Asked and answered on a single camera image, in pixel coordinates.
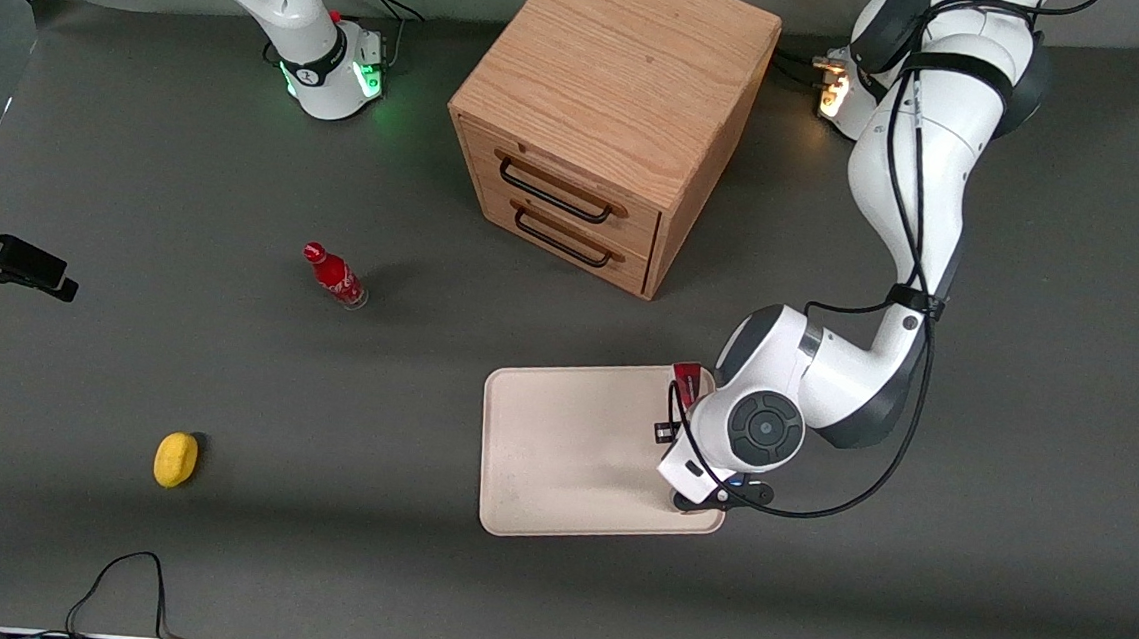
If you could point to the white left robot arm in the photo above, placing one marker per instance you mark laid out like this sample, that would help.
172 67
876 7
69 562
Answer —
900 182

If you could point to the yellow lemon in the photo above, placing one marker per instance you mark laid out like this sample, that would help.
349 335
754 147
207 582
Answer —
176 460

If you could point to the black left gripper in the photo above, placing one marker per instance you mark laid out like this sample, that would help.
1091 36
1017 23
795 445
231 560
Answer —
660 439

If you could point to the red cola bottle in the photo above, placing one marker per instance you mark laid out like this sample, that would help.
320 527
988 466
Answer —
334 275

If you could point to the red tartan cookie box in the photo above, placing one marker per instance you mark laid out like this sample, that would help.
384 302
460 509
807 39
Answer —
688 378

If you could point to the light wooden drawer cabinet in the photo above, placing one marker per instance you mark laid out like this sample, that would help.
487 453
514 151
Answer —
628 63

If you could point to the dark grey table mat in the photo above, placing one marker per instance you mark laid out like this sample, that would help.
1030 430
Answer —
212 555

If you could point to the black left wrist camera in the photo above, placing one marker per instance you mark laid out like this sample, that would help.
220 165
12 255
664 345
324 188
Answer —
753 494

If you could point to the wooden drawer front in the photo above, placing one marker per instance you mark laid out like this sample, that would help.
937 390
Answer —
641 229
495 206

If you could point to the beige rectangular tray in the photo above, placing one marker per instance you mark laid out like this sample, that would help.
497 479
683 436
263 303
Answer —
570 450

